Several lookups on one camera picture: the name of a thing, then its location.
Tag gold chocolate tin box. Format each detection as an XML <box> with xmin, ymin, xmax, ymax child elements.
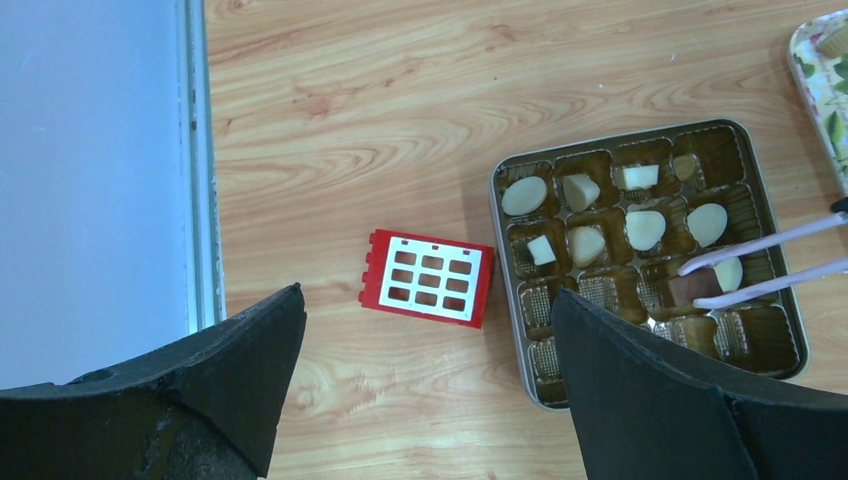
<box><xmin>490</xmin><ymin>118</ymin><xmax>810</xmax><ymax>410</ymax></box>

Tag pink silicone tongs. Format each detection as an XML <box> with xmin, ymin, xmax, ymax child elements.
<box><xmin>674</xmin><ymin>198</ymin><xmax>847</xmax><ymax>310</ymax></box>

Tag floral patterned tray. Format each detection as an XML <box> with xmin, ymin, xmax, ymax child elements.
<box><xmin>787</xmin><ymin>9</ymin><xmax>847</xmax><ymax>195</ymax></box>

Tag caramel round chocolate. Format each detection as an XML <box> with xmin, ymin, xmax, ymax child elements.
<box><xmin>671</xmin><ymin>154</ymin><xmax>697</xmax><ymax>182</ymax></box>
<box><xmin>817</xmin><ymin>24</ymin><xmax>848</xmax><ymax>58</ymax></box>

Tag white cube chocolate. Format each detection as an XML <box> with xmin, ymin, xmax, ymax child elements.
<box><xmin>617</xmin><ymin>164</ymin><xmax>660</xmax><ymax>191</ymax></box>

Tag white rectangular chocolate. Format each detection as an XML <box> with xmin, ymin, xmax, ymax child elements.
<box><xmin>526</xmin><ymin>235</ymin><xmax>557</xmax><ymax>266</ymax></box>

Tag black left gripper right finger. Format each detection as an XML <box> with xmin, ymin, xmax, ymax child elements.
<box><xmin>551</xmin><ymin>289</ymin><xmax>847</xmax><ymax>479</ymax></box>

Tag white oval swirl chocolate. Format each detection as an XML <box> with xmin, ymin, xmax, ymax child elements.
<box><xmin>686</xmin><ymin>203</ymin><xmax>728</xmax><ymax>247</ymax></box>

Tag brown rectangular chocolate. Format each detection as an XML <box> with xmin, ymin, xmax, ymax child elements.
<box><xmin>658</xmin><ymin>268</ymin><xmax>724</xmax><ymax>308</ymax></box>

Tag white oval smooth chocolate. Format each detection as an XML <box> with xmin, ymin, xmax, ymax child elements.
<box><xmin>501</xmin><ymin>176</ymin><xmax>547</xmax><ymax>216</ymax></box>

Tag red white grid object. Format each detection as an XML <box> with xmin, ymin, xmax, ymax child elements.
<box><xmin>358</xmin><ymin>229</ymin><xmax>495</xmax><ymax>329</ymax></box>

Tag white heart chocolate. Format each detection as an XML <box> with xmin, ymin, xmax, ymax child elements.
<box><xmin>562</xmin><ymin>174</ymin><xmax>600</xmax><ymax>212</ymax></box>

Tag white swirl round chocolate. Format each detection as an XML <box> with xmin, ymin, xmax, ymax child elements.
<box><xmin>625</xmin><ymin>210</ymin><xmax>667</xmax><ymax>251</ymax></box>

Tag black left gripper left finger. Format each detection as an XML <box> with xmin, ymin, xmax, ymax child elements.
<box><xmin>1</xmin><ymin>284</ymin><xmax>307</xmax><ymax>479</ymax></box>

